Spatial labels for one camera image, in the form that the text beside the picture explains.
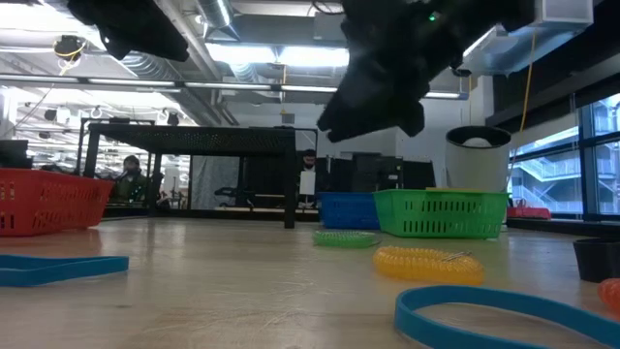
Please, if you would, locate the yellow black cord reel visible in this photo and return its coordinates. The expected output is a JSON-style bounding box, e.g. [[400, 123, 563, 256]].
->
[[52, 34, 88, 64]]

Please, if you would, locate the blue rubber band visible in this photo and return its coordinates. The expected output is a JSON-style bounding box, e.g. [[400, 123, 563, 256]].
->
[[394, 284, 620, 349]]

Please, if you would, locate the orange coil hair tie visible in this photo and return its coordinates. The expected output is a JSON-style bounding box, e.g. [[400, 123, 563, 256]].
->
[[372, 245, 485, 286]]

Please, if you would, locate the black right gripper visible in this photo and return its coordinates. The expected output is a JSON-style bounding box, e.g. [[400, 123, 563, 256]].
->
[[317, 0, 534, 144]]

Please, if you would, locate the ceiling light strip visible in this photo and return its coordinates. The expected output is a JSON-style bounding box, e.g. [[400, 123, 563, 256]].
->
[[0, 73, 470, 102]]

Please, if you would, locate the teal rubber band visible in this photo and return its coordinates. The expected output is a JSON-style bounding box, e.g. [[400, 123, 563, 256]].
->
[[0, 254, 131, 288]]

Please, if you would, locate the grey ceiling box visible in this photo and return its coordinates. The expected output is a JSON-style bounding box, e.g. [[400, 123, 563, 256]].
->
[[312, 12, 344, 43]]

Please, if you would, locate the silver spiral duct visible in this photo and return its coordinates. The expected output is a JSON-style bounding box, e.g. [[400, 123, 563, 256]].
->
[[196, 0, 241, 43]]

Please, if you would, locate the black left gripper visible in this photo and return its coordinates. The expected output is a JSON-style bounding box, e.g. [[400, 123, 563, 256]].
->
[[67, 0, 190, 63]]

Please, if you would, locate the blue plastic basket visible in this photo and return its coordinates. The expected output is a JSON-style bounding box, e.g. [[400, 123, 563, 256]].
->
[[316, 191, 382, 231]]

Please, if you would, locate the grey tarp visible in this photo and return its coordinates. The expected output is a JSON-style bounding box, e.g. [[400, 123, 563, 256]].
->
[[190, 154, 242, 210]]

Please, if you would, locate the red storage bin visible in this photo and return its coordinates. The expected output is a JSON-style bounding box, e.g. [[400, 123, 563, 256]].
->
[[506, 206, 552, 221]]

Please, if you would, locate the person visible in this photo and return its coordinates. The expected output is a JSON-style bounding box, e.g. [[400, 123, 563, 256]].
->
[[298, 148, 322, 205], [111, 154, 149, 204]]

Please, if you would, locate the white ceiling air duct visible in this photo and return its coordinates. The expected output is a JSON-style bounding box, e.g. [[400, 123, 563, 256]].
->
[[457, 0, 595, 78]]

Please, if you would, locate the black equipment cabinet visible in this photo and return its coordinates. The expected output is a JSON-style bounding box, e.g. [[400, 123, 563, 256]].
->
[[317, 152, 437, 194]]

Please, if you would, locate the green plastic basket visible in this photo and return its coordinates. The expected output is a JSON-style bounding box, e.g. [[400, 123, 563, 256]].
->
[[371, 187, 511, 240]]

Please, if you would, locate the white paper sheet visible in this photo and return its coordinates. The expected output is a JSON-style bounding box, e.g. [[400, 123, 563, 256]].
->
[[299, 170, 318, 197]]

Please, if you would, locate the black perforated metal riser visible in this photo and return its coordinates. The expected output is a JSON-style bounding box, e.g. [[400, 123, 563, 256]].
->
[[82, 122, 298, 230]]

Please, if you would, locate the red coil hair tie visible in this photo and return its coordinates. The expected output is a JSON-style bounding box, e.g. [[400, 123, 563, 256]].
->
[[597, 277, 620, 311]]

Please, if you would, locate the green coil hair tie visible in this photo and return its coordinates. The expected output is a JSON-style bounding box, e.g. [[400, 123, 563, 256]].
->
[[312, 230, 379, 250]]

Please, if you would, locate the red plastic basket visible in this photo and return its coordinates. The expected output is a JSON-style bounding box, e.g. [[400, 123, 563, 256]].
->
[[0, 167, 115, 238]]

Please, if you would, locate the yellow hanging cable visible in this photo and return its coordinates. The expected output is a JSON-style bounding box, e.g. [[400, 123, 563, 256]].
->
[[519, 28, 538, 135]]

